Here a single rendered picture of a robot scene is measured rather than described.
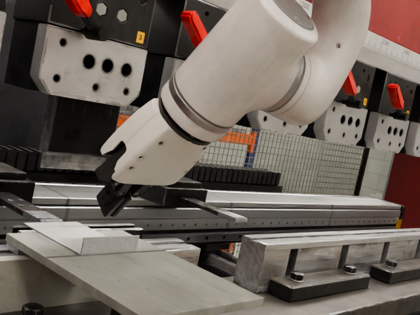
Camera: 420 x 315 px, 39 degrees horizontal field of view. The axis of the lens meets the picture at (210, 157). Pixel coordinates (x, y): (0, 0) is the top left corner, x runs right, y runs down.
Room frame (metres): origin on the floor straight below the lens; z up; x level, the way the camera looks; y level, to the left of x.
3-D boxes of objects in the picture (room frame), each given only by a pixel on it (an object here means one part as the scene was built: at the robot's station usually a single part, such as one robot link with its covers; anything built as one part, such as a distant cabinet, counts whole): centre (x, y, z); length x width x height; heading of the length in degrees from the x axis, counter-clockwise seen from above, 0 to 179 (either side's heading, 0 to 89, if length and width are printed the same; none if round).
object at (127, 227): (0.81, 0.15, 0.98); 0.20 x 0.03 x 0.03; 138
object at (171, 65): (0.91, 0.05, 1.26); 0.15 x 0.09 x 0.17; 138
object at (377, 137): (1.35, -0.35, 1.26); 0.15 x 0.09 x 0.17; 138
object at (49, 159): (0.78, 0.17, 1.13); 0.10 x 0.02 x 0.10; 138
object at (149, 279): (0.68, 0.06, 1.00); 0.26 x 0.18 x 0.01; 48
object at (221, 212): (1.18, 0.01, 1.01); 0.26 x 0.12 x 0.05; 48
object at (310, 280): (1.19, -0.28, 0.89); 0.30 x 0.05 x 0.03; 138
